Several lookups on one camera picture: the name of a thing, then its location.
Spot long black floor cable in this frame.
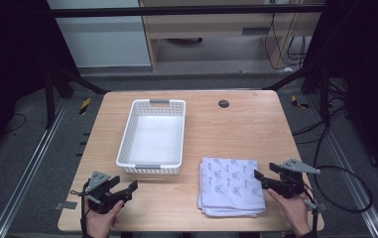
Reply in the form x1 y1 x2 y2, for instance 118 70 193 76
291 108 374 214

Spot white towel with blue print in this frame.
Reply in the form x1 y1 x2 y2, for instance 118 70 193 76
196 156 267 218

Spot person's left hand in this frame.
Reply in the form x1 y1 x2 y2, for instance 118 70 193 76
83 197 125 238

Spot aluminium floor rail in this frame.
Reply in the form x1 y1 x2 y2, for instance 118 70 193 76
309 94 378 238
0 98 69 238

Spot black curtain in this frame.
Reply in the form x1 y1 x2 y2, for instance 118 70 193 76
0 0 80 163
304 0 378 182

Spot black cables under desk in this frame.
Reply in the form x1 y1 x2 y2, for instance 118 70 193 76
263 12 308 71

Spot yellow black striped tape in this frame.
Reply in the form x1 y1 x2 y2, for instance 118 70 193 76
290 94 311 110
78 97 92 116

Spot black metal frame stand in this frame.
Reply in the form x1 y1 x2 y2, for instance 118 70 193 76
44 65 111 131
263 62 331 126

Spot white cabinet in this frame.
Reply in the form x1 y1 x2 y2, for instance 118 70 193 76
46 0 152 69

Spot black horizontal frame bar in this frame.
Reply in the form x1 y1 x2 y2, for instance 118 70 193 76
50 4 325 19

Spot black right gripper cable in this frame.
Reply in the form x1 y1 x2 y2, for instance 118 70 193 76
302 184 320 238

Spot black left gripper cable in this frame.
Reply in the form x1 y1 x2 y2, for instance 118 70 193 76
69 180 91 238

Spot thin black floor cable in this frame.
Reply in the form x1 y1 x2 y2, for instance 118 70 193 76
5 113 28 134

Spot grey tape strip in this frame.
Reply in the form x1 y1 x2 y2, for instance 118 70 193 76
54 200 78 211
304 198 328 213

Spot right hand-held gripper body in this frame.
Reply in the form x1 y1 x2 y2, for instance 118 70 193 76
267 159 321 199

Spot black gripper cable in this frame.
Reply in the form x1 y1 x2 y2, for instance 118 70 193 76
69 180 91 238
302 184 320 238

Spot white perforated plastic basket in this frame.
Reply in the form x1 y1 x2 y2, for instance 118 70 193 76
115 98 188 176

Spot light wooden desk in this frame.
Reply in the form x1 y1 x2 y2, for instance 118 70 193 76
138 0 327 72

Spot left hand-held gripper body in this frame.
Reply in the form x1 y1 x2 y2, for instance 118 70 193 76
85 171 134 215

